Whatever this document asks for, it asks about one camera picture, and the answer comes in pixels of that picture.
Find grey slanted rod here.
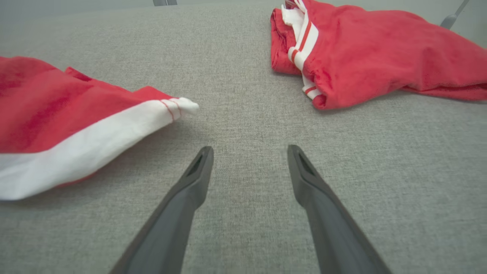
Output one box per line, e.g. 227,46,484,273
441,0,470,30

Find grey fabric sofa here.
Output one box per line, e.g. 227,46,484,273
0,0,487,274

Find red shorts with white stripe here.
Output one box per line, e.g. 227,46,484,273
0,56,199,201

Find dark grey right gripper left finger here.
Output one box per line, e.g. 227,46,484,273
110,146,214,274

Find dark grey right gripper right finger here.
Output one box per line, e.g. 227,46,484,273
287,145,392,274

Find red Bulls jersey white sleeves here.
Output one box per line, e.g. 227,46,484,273
270,0,487,111

